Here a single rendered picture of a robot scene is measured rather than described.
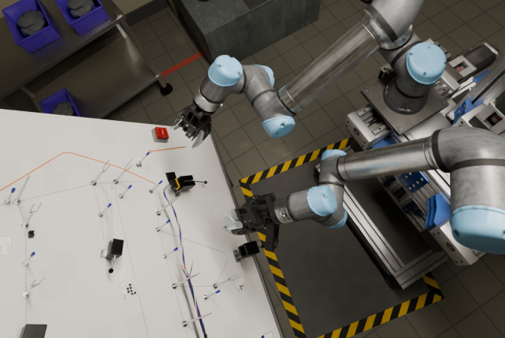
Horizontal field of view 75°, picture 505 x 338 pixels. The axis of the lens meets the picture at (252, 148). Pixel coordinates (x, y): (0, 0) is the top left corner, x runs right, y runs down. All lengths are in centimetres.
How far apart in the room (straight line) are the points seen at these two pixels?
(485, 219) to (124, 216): 97
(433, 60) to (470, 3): 235
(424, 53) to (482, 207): 60
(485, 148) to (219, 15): 213
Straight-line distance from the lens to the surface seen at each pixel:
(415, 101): 126
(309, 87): 79
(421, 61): 115
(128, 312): 110
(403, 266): 213
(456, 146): 75
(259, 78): 87
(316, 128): 250
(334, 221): 93
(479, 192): 70
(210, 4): 266
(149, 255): 116
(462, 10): 342
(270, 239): 96
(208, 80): 83
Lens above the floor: 226
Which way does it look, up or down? 67 degrees down
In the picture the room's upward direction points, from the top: 16 degrees counter-clockwise
